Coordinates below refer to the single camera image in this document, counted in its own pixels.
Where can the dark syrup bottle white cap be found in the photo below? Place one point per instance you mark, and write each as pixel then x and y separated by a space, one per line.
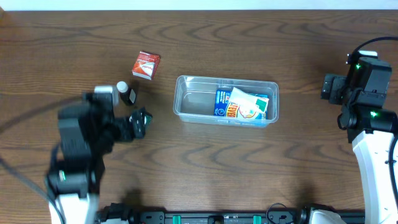
pixel 126 93

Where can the black mounting rail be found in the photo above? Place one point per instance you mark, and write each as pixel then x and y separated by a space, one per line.
pixel 276 213

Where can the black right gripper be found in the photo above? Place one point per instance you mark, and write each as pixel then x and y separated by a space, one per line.
pixel 337 83

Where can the blue Kool Fever box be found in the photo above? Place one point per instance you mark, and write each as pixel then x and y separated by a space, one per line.
pixel 224 108

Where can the green ointment box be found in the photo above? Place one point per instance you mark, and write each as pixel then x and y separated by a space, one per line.
pixel 147 118

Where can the white green medicine box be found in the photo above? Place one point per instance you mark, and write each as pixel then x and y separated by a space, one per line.
pixel 248 104

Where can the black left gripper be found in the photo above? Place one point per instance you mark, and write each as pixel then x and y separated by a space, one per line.
pixel 127 132

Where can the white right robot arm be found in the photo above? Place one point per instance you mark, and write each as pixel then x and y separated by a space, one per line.
pixel 371 130

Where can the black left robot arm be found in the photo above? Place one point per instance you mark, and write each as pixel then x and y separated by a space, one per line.
pixel 88 131

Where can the red Panadol box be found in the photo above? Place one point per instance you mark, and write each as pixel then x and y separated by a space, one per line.
pixel 146 65

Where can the clear plastic container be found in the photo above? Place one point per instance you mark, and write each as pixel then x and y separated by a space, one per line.
pixel 194 100

